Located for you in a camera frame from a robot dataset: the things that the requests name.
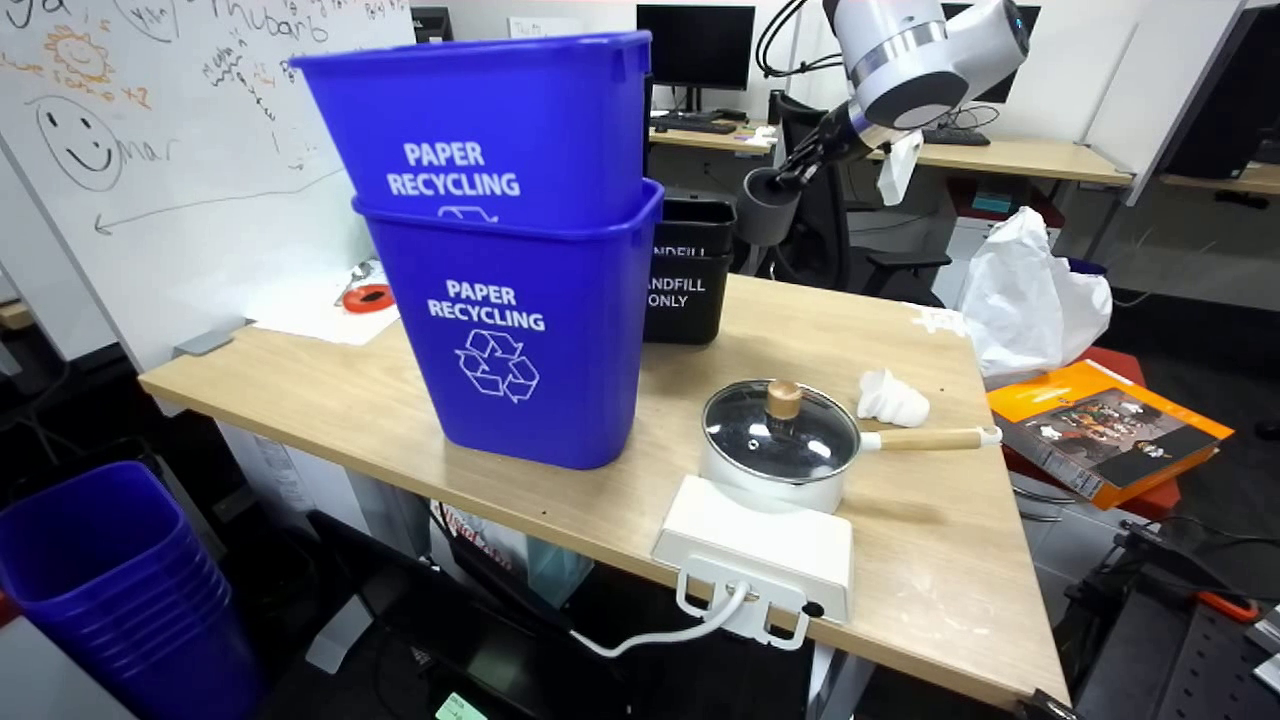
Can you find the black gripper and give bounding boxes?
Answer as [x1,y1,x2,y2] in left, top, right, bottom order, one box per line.
[764,104,881,209]

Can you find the black plastic waste bin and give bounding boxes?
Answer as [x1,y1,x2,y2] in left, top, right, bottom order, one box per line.
[644,220,742,349]

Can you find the blue paper recycling bin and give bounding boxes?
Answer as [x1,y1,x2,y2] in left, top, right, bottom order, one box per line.
[288,27,657,233]
[354,175,670,473]

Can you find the black mesh office chair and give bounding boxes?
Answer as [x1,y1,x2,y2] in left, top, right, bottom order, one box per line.
[759,87,955,300]

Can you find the short wooden office desk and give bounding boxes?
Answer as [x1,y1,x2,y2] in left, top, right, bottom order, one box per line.
[647,124,780,161]

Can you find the black keyboard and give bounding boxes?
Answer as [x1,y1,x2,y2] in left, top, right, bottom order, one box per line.
[647,112,742,139]
[916,118,995,149]

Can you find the crumpled white tissue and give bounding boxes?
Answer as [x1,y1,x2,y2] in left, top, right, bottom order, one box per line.
[851,368,935,431]

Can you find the long wooden office desk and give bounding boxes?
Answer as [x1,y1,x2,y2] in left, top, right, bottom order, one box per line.
[832,118,1140,193]

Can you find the glass lid with wooden knob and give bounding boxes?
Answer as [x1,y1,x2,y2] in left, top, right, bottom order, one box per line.
[701,375,864,486]

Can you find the white plastic bag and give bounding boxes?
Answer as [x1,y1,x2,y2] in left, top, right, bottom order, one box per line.
[929,203,1117,390]

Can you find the white flat box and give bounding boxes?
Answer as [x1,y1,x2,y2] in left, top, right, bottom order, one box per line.
[647,473,857,632]

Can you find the orange and black book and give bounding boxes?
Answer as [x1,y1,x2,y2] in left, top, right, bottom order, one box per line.
[985,355,1236,510]

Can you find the orange tape roll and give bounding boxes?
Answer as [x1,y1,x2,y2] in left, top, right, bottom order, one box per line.
[341,280,399,320]

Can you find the white paper sheet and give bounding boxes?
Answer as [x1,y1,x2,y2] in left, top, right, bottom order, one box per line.
[248,270,406,350]

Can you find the whiteboard with smiley drawing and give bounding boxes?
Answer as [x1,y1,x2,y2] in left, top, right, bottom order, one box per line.
[0,0,422,375]

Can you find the grey whiteboard eraser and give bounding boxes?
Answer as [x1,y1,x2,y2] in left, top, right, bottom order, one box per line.
[169,317,261,360]

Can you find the black cart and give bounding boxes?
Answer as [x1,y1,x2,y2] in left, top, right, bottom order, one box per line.
[1063,516,1280,720]

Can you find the whiteboard with handwriting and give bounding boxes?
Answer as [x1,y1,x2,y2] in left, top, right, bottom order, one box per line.
[0,136,136,368]

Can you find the blue crate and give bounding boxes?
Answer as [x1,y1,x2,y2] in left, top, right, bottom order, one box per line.
[0,461,263,720]

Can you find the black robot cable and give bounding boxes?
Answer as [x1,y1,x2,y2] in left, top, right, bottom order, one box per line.
[754,0,857,81]

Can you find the white pot with wooden handle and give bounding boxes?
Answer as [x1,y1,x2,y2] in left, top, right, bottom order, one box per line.
[698,394,1005,520]

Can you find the white cable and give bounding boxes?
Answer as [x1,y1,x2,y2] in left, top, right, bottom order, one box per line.
[568,569,819,665]

